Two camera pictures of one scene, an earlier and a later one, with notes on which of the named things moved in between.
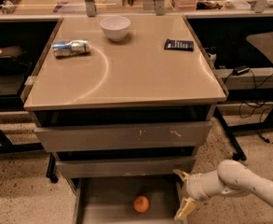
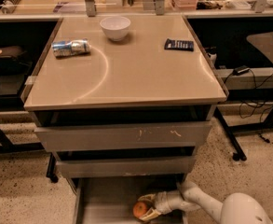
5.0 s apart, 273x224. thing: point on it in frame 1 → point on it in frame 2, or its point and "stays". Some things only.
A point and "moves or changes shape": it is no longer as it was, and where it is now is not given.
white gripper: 196,188 → 162,203
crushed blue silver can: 76,47 stays
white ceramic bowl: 115,27 stays
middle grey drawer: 129,167 stays
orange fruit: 141,203 moves or changes shape
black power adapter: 238,70 stays
